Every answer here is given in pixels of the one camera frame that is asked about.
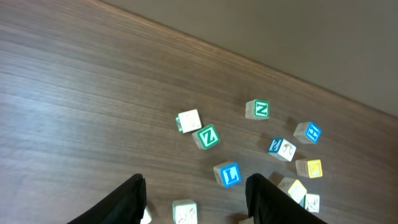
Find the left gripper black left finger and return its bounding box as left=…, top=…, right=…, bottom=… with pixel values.
left=68, top=174, right=147, bottom=224

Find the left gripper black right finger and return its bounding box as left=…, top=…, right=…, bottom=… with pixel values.
left=245, top=173, right=326, bottom=224

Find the plain wooden block green side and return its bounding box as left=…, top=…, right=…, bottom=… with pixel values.
left=175, top=110, right=202, bottom=133

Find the wooden block sketch picture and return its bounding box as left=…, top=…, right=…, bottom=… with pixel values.
left=299, top=194, right=320, bottom=213

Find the blue L wooden block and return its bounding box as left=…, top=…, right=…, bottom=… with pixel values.
left=213, top=162, right=242, bottom=188

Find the wooden block monkey picture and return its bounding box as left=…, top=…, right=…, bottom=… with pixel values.
left=268, top=138, right=296, bottom=162

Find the wooden block fox picture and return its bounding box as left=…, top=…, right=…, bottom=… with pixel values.
left=172, top=199, right=198, bottom=224

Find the yellow K wooden block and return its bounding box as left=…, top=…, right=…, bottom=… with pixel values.
left=295, top=159, right=323, bottom=179

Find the blue H wooden block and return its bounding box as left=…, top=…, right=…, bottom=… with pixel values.
left=294, top=122, right=322, bottom=144

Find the green Z wooden block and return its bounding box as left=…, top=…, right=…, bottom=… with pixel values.
left=192, top=124, right=221, bottom=150

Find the green N wooden block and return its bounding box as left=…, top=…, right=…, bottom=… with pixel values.
left=245, top=99, right=270, bottom=120

